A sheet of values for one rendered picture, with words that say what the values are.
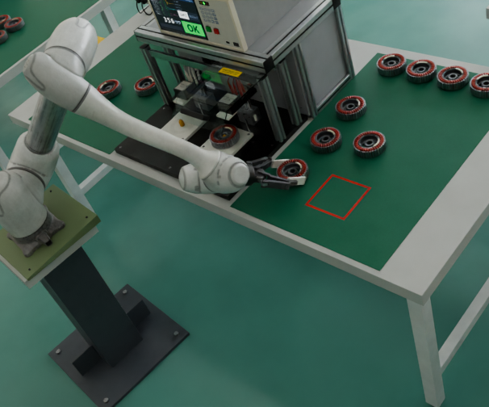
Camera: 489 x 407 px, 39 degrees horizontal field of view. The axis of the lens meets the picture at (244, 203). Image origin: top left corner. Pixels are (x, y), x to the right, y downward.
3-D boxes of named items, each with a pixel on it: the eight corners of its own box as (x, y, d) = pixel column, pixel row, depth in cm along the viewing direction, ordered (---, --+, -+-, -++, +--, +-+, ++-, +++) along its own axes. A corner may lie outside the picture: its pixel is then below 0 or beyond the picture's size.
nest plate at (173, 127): (183, 144, 268) (182, 141, 268) (158, 134, 278) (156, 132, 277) (208, 120, 275) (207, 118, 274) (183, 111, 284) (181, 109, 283)
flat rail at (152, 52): (263, 86, 238) (261, 80, 236) (147, 55, 275) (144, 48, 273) (265, 85, 238) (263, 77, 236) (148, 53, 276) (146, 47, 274)
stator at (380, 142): (348, 155, 241) (346, 148, 238) (363, 135, 246) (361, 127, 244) (378, 161, 234) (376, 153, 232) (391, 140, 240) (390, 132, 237)
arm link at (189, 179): (218, 192, 232) (236, 192, 221) (175, 195, 225) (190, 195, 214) (216, 161, 232) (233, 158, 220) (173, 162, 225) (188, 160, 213)
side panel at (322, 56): (314, 119, 261) (295, 47, 239) (307, 116, 262) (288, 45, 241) (355, 76, 272) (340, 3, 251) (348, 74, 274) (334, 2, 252)
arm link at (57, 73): (85, 97, 198) (98, 67, 207) (27, 61, 191) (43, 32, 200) (64, 121, 207) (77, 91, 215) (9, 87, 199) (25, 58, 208)
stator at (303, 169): (287, 192, 236) (285, 184, 234) (273, 175, 244) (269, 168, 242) (315, 177, 238) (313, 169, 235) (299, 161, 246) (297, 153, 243)
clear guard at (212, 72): (221, 135, 226) (215, 120, 222) (172, 117, 241) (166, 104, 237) (281, 77, 240) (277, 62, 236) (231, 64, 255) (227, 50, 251)
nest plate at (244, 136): (228, 160, 254) (227, 157, 253) (200, 149, 263) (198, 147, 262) (253, 135, 260) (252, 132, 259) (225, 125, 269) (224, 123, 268)
